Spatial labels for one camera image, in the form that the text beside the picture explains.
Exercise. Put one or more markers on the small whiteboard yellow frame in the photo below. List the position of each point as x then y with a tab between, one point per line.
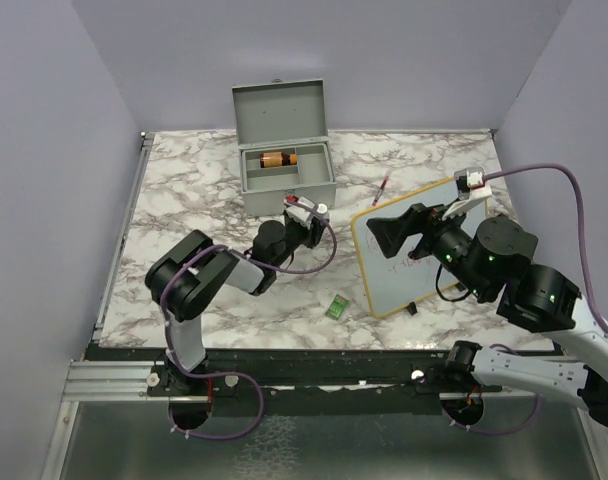
392	284

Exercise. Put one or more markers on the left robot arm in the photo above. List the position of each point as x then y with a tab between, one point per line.
187	278

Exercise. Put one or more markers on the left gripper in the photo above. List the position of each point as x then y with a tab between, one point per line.
312	233

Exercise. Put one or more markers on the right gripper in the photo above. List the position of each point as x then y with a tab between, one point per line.
391	232

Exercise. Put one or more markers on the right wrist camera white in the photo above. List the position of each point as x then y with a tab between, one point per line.
472	190

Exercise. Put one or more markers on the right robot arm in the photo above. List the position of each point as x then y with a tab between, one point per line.
496	265

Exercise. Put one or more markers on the red marker pen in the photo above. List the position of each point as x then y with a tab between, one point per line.
381	188

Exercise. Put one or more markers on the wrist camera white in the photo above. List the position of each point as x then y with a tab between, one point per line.
300	210
472	190

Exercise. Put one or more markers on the green small packet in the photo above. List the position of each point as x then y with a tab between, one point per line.
337	307

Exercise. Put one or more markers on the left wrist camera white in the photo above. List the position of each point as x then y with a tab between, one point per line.
300	210

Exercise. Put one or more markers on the brown medicine bottle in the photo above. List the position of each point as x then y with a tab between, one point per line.
277	159

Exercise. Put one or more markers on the grey metal first aid box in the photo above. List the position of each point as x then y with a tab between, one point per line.
284	145

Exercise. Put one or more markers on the black mounting rail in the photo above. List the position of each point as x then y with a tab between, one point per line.
275	382

